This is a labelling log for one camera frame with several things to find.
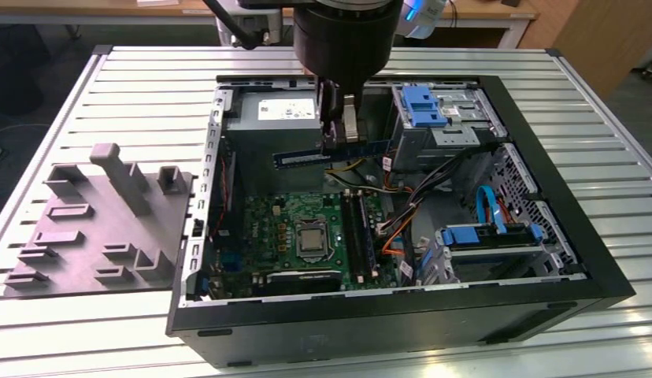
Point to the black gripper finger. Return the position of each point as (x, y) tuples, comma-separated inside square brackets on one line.
[(351, 122), (330, 134)]

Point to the RAM stick with label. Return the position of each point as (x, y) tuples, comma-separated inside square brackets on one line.
[(299, 159)]

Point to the grey power supply unit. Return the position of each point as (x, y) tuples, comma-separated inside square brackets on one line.
[(263, 134)]

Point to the blue drive latch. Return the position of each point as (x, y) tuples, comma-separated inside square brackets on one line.
[(420, 114)]

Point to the metal optical drive cage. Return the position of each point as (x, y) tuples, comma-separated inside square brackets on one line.
[(451, 138)]

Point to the green motherboard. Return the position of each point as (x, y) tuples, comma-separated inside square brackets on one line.
[(263, 220)]

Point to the silver CPU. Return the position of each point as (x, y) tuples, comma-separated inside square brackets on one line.
[(311, 240)]

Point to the hard disk in blue carrier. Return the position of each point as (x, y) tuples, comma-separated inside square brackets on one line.
[(462, 236)]

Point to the wooden desk white legs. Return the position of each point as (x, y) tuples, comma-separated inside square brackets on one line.
[(147, 11)]

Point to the black graphics card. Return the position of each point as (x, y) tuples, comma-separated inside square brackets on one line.
[(304, 282)]

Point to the metal disk bay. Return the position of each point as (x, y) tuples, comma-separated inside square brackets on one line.
[(514, 254)]

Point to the wooden cabinet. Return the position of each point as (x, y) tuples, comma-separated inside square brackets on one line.
[(593, 39)]

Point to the grey parts rack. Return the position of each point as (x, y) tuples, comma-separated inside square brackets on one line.
[(109, 232)]

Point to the black PC case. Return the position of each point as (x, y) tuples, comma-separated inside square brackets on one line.
[(356, 327)]

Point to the black chair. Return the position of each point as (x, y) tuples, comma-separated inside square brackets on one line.
[(16, 67)]

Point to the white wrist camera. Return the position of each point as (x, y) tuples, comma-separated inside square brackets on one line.
[(252, 23)]

